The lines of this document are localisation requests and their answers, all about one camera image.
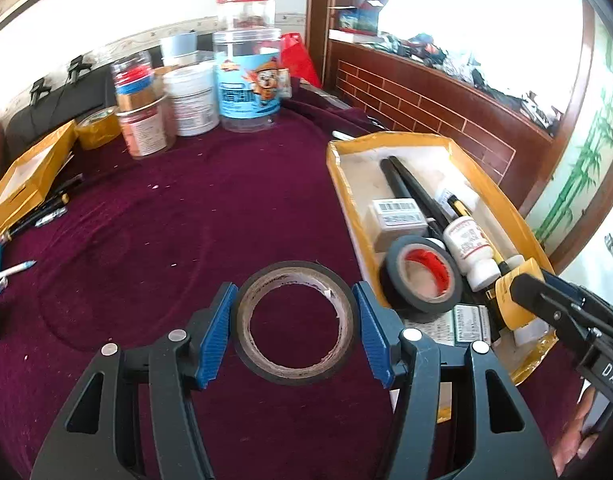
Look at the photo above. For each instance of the shallow yellow cardboard box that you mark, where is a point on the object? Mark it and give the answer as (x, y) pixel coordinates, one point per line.
(31, 180)

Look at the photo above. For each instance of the silver blue pen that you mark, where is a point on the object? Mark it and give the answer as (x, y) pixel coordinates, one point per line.
(51, 217)

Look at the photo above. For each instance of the small white barcode box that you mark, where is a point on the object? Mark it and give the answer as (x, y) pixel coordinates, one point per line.
(394, 225)

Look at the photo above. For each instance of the white pen blue tip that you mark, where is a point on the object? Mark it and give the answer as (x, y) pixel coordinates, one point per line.
(11, 271)

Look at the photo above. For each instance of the thick black marker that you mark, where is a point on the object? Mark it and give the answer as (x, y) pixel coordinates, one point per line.
(399, 180)

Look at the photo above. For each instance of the long black pen gold tip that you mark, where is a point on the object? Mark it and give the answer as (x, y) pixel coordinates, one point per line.
(16, 230)

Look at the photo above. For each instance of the black tape roll white core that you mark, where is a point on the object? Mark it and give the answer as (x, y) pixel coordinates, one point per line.
(294, 376)

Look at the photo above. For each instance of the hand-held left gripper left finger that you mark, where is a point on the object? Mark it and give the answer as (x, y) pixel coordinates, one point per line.
(219, 335)

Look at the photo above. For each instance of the clear jar orange label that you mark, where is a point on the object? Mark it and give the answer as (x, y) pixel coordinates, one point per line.
(144, 132)

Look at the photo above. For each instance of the small clear jar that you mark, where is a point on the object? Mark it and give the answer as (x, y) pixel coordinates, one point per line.
(131, 80)

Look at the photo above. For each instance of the white plastic tub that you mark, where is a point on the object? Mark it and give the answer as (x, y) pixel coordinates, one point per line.
(191, 105)

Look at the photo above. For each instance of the wooden brick-pattern partition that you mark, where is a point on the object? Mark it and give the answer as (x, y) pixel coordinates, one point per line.
(436, 110)

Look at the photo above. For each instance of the yellow cardboard tray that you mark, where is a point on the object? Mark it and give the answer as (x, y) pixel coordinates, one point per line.
(346, 170)

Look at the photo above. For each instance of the person's right hand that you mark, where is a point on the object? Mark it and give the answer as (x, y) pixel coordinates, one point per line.
(586, 410)

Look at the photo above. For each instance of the wide yellow tape roll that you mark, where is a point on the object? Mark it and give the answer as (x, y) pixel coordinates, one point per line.
(96, 135)

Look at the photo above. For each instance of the colourful cardboard box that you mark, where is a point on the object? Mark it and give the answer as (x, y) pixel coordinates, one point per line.
(361, 17)

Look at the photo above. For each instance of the black clip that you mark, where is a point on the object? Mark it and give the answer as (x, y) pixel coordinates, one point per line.
(80, 67)
(40, 91)

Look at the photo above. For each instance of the slim black marker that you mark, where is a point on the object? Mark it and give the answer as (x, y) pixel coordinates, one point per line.
(421, 185)

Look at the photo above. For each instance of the cluttered windowsill items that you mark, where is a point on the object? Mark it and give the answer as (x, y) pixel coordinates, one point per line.
(436, 55)

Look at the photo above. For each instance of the small green print box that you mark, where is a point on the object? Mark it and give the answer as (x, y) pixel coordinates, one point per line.
(469, 325)
(436, 334)

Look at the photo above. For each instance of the red shopping bag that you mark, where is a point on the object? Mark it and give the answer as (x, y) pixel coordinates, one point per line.
(301, 60)

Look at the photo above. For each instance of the black tape roll red core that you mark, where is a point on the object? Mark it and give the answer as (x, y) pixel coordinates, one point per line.
(401, 290)

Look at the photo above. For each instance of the clear jar blue cartoon label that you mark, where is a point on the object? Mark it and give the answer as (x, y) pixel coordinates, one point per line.
(246, 95)

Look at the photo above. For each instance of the maroon tablecloth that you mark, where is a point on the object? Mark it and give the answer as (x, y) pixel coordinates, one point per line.
(211, 210)

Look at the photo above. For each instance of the white pill bottle red-lined label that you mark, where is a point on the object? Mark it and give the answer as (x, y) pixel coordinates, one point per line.
(469, 245)

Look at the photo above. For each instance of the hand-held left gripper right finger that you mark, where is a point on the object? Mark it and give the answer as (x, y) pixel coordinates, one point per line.
(374, 335)

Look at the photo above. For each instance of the clear jar red lid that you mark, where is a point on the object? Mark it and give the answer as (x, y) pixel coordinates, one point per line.
(246, 12)

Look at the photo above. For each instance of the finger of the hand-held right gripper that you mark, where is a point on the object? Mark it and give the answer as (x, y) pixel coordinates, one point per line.
(596, 302)
(541, 295)

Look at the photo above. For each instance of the bamboo wall painting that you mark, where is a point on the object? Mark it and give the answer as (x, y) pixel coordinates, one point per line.
(586, 150)

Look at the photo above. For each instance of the short black pen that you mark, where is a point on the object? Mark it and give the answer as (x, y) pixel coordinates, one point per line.
(66, 186)
(54, 201)

